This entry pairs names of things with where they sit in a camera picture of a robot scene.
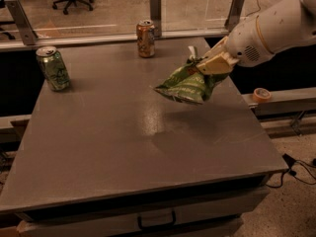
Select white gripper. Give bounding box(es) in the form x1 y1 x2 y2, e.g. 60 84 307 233
197 16 275 75

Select green jalapeno chip bag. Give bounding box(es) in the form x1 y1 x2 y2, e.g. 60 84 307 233
154 46 230 105

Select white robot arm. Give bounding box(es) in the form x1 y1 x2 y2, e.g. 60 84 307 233
197 0 316 75

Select orange soda can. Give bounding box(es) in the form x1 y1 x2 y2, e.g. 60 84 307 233
136 20 155 58

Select green soda can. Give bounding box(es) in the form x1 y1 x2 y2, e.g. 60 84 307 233
36 46 70 91

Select orange tape roll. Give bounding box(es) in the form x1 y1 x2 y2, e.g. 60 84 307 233
253 88 272 103

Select grey table drawer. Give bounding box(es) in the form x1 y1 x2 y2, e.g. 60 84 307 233
17 186 269 237

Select right metal bracket post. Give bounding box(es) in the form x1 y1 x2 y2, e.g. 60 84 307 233
225 0 245 32

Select metal bracket post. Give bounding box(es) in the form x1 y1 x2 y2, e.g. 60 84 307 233
150 0 162 38
5 0 38 45
225 0 245 32

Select middle metal bracket post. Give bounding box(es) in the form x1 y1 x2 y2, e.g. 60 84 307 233
150 0 162 38

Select black floor cable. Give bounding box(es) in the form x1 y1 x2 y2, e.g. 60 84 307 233
266 153 316 189

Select black drawer handle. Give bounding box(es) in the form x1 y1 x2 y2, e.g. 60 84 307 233
137 210 177 231

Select left metal bracket post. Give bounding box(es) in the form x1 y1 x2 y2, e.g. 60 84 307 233
5 0 38 45

